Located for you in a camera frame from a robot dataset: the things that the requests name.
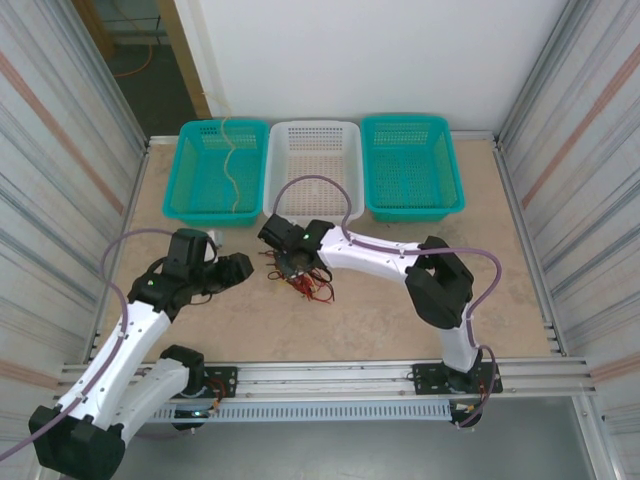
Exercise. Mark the aluminium mounting rail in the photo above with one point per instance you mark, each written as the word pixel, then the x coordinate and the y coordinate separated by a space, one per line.
pixel 325 375

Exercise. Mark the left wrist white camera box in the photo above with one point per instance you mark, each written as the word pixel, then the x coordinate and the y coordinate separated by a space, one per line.
pixel 216 234

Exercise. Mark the wooden door frame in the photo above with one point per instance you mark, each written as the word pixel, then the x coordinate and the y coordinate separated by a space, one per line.
pixel 187 55

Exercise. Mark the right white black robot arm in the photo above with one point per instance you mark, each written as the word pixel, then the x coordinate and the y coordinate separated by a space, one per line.
pixel 370 255

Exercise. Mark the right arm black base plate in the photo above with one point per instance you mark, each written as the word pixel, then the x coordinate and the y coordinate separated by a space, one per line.
pixel 427 377

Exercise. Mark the white plastic basket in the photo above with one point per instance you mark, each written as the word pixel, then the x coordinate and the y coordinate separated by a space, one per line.
pixel 310 150

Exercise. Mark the wooden furniture piece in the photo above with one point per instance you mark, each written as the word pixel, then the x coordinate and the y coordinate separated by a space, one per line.
pixel 97 25

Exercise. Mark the teal plastic basket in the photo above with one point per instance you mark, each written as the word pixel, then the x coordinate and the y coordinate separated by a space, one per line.
pixel 410 170
pixel 250 165

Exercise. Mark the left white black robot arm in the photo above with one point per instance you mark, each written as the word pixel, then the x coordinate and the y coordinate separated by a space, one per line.
pixel 115 360

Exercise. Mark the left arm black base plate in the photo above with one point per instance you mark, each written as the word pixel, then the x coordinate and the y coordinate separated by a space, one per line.
pixel 225 382

